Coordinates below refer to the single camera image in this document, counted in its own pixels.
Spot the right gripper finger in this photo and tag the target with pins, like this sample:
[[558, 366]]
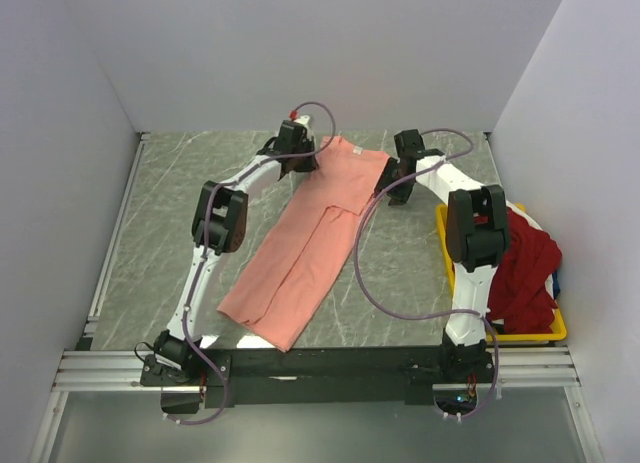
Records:
[[388, 176], [400, 194]]

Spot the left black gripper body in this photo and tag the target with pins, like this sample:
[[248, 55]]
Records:
[[305, 147]]

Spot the pink t shirt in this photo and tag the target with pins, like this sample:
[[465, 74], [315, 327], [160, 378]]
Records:
[[299, 260]]

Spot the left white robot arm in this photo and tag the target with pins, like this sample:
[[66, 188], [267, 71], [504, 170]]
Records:
[[218, 229]]

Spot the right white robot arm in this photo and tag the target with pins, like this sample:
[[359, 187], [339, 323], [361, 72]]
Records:
[[476, 240]]

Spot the red t shirt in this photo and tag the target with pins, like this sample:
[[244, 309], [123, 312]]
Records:
[[525, 278]]

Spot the blue t shirt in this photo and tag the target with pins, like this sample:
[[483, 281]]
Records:
[[556, 289]]

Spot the yellow plastic bin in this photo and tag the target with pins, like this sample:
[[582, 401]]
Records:
[[520, 335]]

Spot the black base beam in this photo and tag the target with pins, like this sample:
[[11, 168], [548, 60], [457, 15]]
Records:
[[326, 375]]

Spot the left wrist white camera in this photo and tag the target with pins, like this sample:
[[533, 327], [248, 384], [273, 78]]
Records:
[[304, 120]]

